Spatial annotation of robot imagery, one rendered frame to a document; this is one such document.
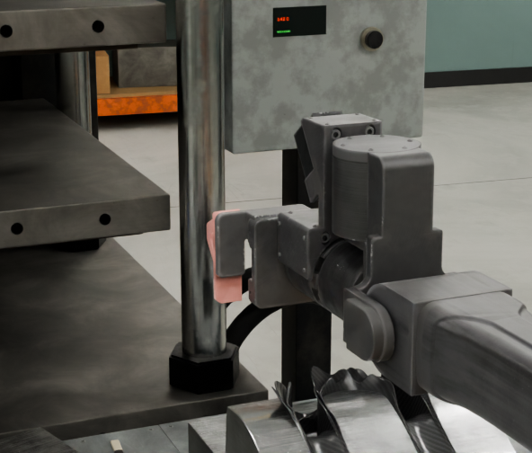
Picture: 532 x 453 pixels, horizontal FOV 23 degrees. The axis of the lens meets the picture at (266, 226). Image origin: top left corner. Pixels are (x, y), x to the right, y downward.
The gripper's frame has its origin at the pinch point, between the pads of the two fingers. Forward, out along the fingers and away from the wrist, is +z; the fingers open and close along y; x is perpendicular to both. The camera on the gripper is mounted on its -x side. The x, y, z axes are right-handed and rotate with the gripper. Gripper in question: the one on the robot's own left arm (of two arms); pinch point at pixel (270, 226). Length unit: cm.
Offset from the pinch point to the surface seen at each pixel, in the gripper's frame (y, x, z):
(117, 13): -8, -10, 69
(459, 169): -281, 111, 436
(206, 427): -7.4, 33.0, 36.6
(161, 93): -181, 89, 582
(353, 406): -17.6, 26.0, 20.4
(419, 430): -23.0, 28.1, 16.6
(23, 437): 14.0, 28.1, 31.3
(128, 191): -10, 14, 73
